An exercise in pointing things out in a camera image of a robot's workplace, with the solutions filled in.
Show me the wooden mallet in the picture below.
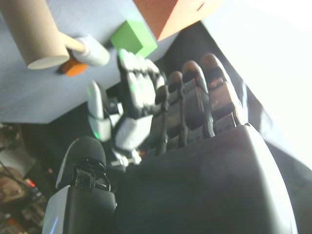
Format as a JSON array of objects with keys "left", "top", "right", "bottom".
[{"left": 0, "top": 0, "right": 111, "bottom": 71}]

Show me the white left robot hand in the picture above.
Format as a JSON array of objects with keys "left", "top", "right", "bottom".
[{"left": 41, "top": 53, "right": 299, "bottom": 234}]

